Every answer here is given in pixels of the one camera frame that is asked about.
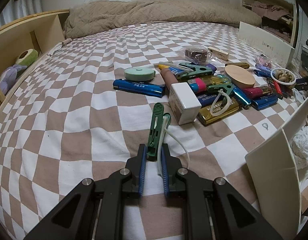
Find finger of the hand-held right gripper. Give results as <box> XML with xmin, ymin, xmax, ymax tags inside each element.
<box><xmin>294</xmin><ymin>76</ymin><xmax>308</xmax><ymax>92</ymax></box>

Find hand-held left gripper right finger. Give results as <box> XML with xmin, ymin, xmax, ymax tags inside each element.
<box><xmin>161</xmin><ymin>143</ymin><xmax>285</xmax><ymax>240</ymax></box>

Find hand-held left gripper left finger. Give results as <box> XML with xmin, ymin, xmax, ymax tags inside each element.
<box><xmin>24</xmin><ymin>144</ymin><xmax>147</xmax><ymax>240</ymax></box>

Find dark green clothespin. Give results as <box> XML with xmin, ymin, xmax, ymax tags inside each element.
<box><xmin>146</xmin><ymin>102</ymin><xmax>172</xmax><ymax>162</ymax></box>

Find white shallow box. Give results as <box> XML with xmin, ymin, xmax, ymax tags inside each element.
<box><xmin>245</xmin><ymin>102</ymin><xmax>308</xmax><ymax>240</ymax></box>

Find white window blind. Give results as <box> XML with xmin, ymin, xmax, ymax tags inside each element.
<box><xmin>297</xmin><ymin>4</ymin><xmax>308</xmax><ymax>46</ymax></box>

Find pink beads bag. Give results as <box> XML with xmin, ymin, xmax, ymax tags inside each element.
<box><xmin>255</xmin><ymin>54</ymin><xmax>273</xmax><ymax>68</ymax></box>

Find white shoe box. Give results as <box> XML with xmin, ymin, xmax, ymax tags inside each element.
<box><xmin>238</xmin><ymin>21</ymin><xmax>296</xmax><ymax>68</ymax></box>

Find red gold lighter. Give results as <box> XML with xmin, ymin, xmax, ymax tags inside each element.
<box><xmin>241</xmin><ymin>86</ymin><xmax>272</xmax><ymax>98</ymax></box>

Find crumpled white tissue ball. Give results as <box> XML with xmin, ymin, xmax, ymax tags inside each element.
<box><xmin>291</xmin><ymin>124</ymin><xmax>308</xmax><ymax>167</ymax></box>

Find shiny blue lighter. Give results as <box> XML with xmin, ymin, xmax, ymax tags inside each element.
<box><xmin>233</xmin><ymin>88</ymin><xmax>252</xmax><ymax>110</ymax></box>

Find round wooden lid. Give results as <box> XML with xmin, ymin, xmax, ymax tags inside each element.
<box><xmin>224</xmin><ymin>65</ymin><xmax>256</xmax><ymax>89</ymax></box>

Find slim gold lighter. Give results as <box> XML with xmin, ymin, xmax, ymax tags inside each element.
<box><xmin>229</xmin><ymin>62</ymin><xmax>250</xmax><ymax>70</ymax></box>

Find pink clothes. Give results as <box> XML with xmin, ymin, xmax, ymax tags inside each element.
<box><xmin>251</xmin><ymin>0</ymin><xmax>292</xmax><ymax>15</ymax></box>

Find small white box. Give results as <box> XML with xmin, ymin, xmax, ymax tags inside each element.
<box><xmin>168</xmin><ymin>82</ymin><xmax>202</xmax><ymax>126</ymax></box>

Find wide gold lighter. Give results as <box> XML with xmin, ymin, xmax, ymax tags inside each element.
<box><xmin>197</xmin><ymin>97</ymin><xmax>240</xmax><ymax>126</ymax></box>

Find checkered bed sheet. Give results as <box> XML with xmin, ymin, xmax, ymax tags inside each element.
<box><xmin>0</xmin><ymin>21</ymin><xmax>307</xmax><ymax>240</ymax></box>

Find clear yellow lighter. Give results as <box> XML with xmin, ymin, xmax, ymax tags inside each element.
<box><xmin>205</xmin><ymin>75</ymin><xmax>231</xmax><ymax>87</ymax></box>

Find small cream box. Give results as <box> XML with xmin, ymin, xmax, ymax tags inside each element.
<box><xmin>207</xmin><ymin>46</ymin><xmax>230</xmax><ymax>61</ymax></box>

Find pink blue lighter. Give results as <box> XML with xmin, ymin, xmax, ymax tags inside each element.
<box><xmin>187</xmin><ymin>78</ymin><xmax>207</xmax><ymax>94</ymax></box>

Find brown wooden piece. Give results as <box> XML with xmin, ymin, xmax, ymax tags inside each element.
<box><xmin>161</xmin><ymin>69</ymin><xmax>181</xmax><ymax>88</ymax></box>

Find mint round case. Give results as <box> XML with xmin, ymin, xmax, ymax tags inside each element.
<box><xmin>124</xmin><ymin>67</ymin><xmax>155</xmax><ymax>83</ymax></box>

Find brown tape roll in bag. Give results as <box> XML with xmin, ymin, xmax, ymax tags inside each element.
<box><xmin>185</xmin><ymin>47</ymin><xmax>209</xmax><ymax>63</ymax></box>

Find beige duvet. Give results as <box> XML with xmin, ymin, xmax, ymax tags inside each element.
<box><xmin>63</xmin><ymin>0</ymin><xmax>263</xmax><ymax>40</ymax></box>

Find purple plush toy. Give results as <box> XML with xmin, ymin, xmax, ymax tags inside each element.
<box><xmin>0</xmin><ymin>64</ymin><xmax>27</xmax><ymax>95</ymax></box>

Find green tape roll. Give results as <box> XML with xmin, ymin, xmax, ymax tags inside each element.
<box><xmin>15</xmin><ymin>49</ymin><xmax>39</xmax><ymax>66</ymax></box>

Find wooden bedside shelf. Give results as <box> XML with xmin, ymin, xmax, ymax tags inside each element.
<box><xmin>0</xmin><ymin>9</ymin><xmax>71</xmax><ymax>112</ymax></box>

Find pale curtain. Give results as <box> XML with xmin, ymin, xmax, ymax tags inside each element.
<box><xmin>0</xmin><ymin>0</ymin><xmax>44</xmax><ymax>29</ymax></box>

